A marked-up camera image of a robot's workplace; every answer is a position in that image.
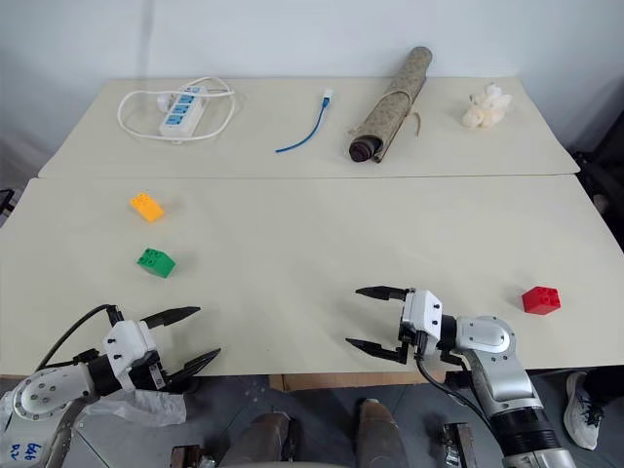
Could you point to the black object at table side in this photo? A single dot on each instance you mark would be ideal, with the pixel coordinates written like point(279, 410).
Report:
point(5, 205)

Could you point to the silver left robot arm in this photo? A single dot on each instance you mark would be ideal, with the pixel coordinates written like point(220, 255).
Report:
point(44, 390)

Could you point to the red toy brick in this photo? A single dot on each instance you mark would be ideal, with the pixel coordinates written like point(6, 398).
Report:
point(541, 301)

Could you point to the orange toy brick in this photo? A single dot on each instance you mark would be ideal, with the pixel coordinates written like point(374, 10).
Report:
point(147, 207)

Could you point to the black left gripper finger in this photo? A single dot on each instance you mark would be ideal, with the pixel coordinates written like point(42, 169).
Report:
point(170, 316)
point(195, 368)

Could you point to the white sneaker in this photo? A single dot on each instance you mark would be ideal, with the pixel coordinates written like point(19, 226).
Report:
point(582, 414)

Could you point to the dark metal bracket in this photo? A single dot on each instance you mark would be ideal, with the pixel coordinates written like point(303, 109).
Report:
point(192, 457)
point(458, 446)

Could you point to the rolled patterned mat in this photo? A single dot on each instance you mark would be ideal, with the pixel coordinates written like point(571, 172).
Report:
point(392, 105)

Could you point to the clear plastic bag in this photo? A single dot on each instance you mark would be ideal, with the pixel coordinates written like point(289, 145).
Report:
point(146, 407)

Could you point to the black trouser leg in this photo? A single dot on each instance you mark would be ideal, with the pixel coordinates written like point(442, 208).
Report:
point(607, 385)

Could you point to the green toy brick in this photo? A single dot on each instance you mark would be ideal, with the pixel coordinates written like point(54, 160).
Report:
point(156, 263)

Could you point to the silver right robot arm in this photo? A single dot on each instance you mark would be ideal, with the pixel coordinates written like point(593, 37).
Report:
point(487, 336)

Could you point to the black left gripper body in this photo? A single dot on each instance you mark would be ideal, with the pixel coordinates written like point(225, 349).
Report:
point(148, 375)

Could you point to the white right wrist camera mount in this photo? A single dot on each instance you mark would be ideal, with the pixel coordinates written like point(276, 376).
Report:
point(423, 312)

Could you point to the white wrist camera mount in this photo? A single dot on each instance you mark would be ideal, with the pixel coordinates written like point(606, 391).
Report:
point(128, 341)
point(423, 312)

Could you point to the crumpled white cloth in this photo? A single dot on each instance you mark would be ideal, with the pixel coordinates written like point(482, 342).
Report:
point(485, 109)

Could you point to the dark rounded shape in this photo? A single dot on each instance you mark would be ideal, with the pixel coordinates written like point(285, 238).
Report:
point(378, 434)

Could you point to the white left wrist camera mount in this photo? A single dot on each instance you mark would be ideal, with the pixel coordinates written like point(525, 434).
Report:
point(128, 341)

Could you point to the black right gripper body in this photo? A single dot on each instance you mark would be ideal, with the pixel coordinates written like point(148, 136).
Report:
point(403, 336)

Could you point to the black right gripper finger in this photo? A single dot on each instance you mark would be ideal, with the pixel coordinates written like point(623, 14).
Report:
point(382, 293)
point(375, 347)

